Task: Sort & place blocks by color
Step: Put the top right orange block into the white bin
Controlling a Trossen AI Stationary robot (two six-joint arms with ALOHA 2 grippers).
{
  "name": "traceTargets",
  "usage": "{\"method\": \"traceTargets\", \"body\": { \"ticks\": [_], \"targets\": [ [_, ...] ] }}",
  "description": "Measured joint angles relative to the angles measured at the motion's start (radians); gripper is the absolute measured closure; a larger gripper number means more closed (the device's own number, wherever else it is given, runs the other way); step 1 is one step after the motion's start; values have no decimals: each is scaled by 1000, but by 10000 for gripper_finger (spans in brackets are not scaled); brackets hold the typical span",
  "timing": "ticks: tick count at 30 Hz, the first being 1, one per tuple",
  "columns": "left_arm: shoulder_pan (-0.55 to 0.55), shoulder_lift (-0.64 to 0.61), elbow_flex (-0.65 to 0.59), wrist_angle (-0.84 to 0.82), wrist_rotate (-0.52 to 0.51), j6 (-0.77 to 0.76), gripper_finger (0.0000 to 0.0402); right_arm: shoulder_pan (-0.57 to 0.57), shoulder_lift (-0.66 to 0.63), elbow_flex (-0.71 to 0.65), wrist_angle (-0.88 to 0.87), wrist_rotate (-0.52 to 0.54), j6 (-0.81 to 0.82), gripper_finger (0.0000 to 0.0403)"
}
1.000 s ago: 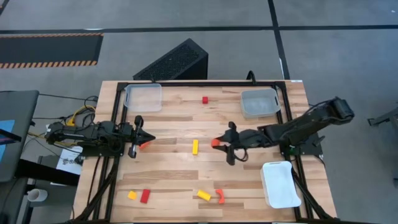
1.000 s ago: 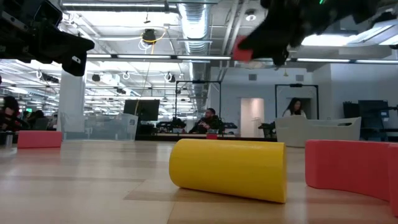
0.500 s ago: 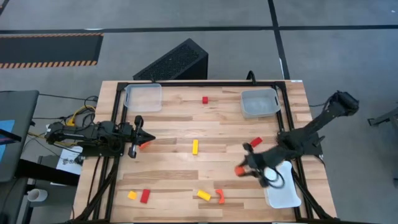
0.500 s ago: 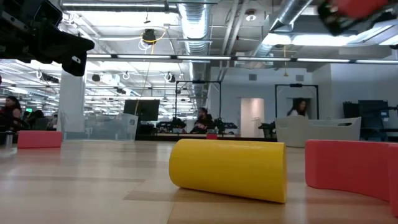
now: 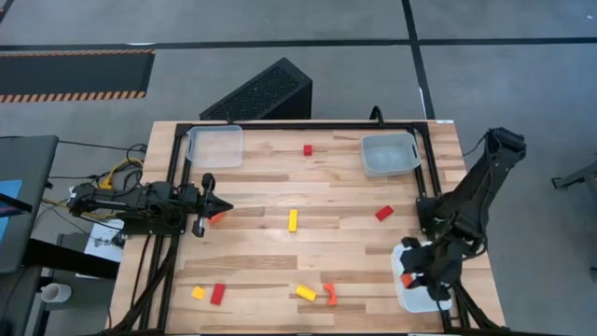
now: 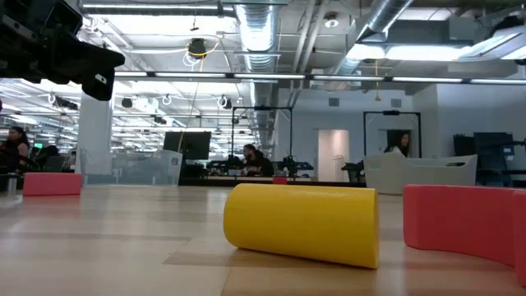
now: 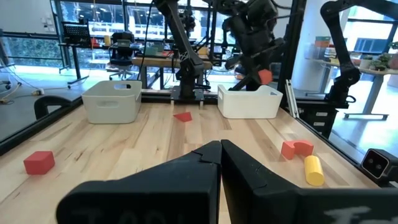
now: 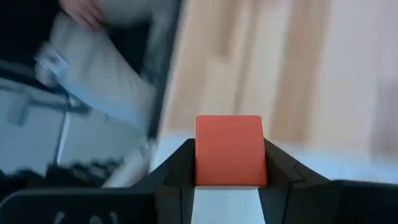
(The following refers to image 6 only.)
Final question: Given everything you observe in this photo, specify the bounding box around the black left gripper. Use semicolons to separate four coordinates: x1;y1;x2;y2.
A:
0;0;127;102

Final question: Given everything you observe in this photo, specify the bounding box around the orange rectangular block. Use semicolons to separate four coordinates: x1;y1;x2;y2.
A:
22;172;83;197

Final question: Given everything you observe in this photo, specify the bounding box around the yellow rectangular block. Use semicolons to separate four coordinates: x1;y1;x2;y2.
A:
223;183;380;270

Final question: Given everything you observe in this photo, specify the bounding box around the orange arch block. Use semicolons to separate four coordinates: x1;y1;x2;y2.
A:
403;184;526;288

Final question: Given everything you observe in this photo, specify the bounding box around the white square column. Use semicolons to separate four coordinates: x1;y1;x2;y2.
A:
75;92;114;176

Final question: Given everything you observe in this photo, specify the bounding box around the person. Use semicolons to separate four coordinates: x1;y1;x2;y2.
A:
0;126;30;173
35;144;62;172
384;131;411;158
242;143;275;178

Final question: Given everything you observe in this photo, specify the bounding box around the clear plastic bin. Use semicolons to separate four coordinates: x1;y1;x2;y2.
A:
80;148;184;187

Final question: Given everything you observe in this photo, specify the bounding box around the black monitor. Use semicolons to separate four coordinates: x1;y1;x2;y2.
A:
163;131;212;161

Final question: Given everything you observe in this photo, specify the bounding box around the ceiling light strip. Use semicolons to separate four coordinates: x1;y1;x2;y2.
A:
113;72;526;86

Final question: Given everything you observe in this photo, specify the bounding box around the dark office chair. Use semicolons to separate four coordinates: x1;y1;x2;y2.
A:
340;160;366;183

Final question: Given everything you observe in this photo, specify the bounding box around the white plastic bin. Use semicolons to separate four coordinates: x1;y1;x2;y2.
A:
363;154;479;196

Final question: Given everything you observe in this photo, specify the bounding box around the dark cabinet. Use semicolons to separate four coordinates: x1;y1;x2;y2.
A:
453;131;526;188

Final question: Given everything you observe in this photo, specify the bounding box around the black yellow cable reel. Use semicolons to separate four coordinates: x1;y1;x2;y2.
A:
187;37;208;60

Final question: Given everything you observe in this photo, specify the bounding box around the silver ceiling duct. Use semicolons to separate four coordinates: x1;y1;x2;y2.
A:
328;0;414;77
233;2;284;151

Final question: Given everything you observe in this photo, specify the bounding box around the black rig frame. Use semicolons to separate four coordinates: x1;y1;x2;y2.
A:
362;110;422;160
231;105;293;160

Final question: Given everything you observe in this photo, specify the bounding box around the black table frame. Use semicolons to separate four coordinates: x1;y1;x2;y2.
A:
0;173;367;192

